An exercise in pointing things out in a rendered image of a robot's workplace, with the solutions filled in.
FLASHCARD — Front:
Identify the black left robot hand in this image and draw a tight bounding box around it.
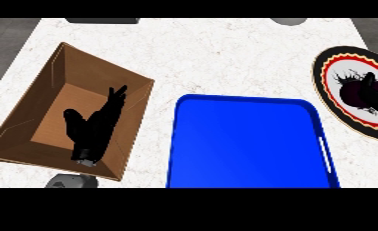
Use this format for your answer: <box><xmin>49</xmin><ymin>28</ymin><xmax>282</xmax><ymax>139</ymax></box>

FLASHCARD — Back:
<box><xmin>62</xmin><ymin>84</ymin><xmax>130</xmax><ymax>163</ymax></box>

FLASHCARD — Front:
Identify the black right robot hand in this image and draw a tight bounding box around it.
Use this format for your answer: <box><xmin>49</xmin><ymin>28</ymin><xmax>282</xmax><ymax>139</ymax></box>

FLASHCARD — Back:
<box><xmin>360</xmin><ymin>71</ymin><xmax>378</xmax><ymax>110</ymax></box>

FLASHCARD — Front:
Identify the dark purple eggplant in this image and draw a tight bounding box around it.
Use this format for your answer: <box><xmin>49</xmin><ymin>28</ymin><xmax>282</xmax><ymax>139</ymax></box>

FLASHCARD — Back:
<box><xmin>338</xmin><ymin>77</ymin><xmax>369</xmax><ymax>108</ymax></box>

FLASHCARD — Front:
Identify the black red patterned plate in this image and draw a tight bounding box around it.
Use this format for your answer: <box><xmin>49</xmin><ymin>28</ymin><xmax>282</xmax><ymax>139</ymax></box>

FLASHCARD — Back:
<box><xmin>312</xmin><ymin>45</ymin><xmax>378</xmax><ymax>140</ymax></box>

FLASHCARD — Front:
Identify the blue plastic tray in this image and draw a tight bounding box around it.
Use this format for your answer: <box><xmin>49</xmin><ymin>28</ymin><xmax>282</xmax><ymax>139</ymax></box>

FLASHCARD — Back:
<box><xmin>166</xmin><ymin>93</ymin><xmax>341</xmax><ymax>189</ymax></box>

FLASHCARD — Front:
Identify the brown open cardboard box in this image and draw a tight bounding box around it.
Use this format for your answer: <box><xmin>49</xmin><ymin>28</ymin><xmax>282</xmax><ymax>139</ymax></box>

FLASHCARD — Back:
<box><xmin>0</xmin><ymin>41</ymin><xmax>157</xmax><ymax>182</ymax></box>

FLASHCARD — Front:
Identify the grey round object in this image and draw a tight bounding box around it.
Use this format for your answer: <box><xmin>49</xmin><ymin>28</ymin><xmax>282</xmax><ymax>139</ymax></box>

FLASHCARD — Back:
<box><xmin>269</xmin><ymin>17</ymin><xmax>310</xmax><ymax>27</ymax></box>

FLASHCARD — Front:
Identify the dark grey flat appliance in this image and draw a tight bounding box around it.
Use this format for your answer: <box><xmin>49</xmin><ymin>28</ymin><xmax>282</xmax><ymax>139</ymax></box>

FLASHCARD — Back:
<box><xmin>65</xmin><ymin>17</ymin><xmax>140</xmax><ymax>25</ymax></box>

